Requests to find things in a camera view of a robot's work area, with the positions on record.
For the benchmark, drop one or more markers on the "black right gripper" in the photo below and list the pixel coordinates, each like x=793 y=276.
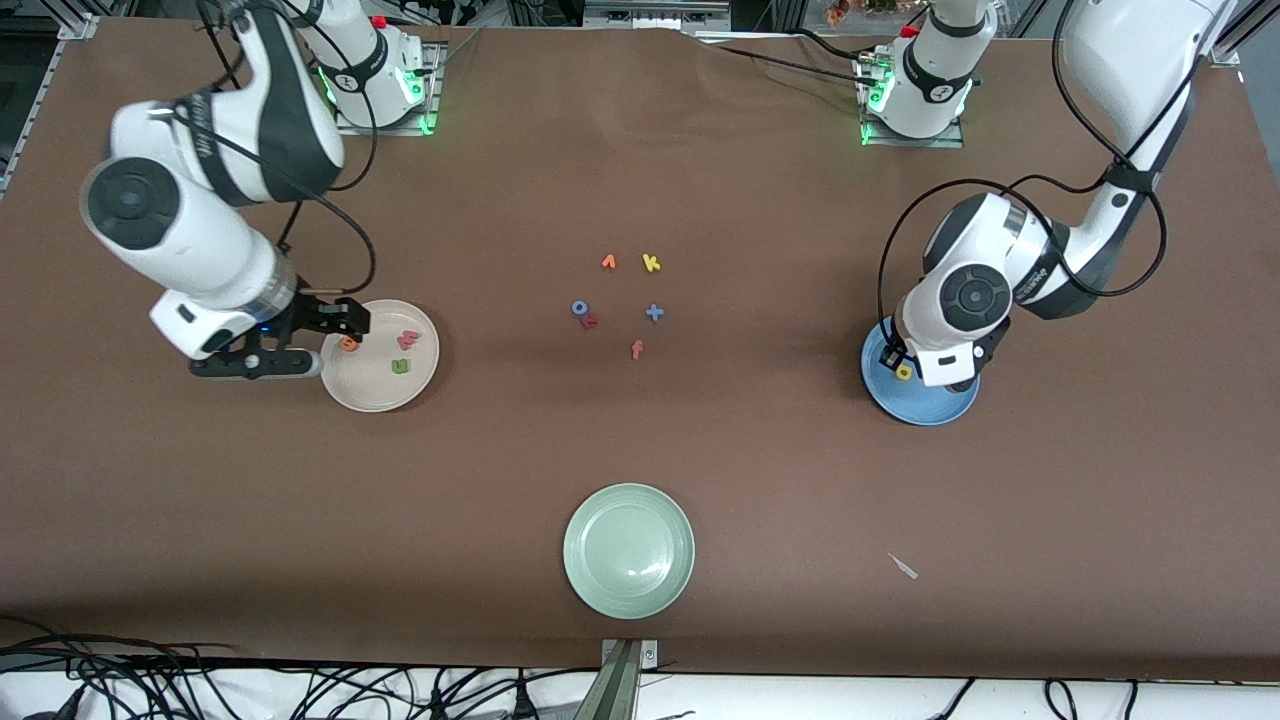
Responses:
x=309 y=316

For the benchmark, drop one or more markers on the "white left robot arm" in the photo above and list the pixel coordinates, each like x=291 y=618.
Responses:
x=1120 y=50

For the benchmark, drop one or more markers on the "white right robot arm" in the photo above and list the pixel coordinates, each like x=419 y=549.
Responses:
x=180 y=240

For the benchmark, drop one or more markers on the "beige brown plate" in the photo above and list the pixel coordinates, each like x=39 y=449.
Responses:
x=385 y=390

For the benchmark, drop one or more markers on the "brown table cover sheet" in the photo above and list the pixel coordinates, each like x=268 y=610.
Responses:
x=640 y=450

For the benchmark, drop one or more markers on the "pale green plate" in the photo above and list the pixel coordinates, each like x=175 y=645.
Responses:
x=628 y=550

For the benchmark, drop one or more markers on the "blue plate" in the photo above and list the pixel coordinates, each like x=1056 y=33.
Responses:
x=920 y=405

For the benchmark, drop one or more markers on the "orange brown dried plant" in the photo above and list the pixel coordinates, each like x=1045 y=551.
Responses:
x=840 y=10

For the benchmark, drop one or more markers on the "small white paper scrap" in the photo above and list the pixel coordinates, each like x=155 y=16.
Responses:
x=905 y=568

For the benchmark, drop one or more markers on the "aluminium frame rail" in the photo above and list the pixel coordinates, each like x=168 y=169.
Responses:
x=30 y=100

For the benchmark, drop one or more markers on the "aluminium frame corner bracket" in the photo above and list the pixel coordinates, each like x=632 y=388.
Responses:
x=80 y=26
x=1228 y=52

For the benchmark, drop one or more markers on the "grey metal frame piece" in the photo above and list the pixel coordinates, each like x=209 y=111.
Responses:
x=655 y=12

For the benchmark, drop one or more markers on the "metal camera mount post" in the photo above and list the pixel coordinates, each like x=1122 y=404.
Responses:
x=622 y=680

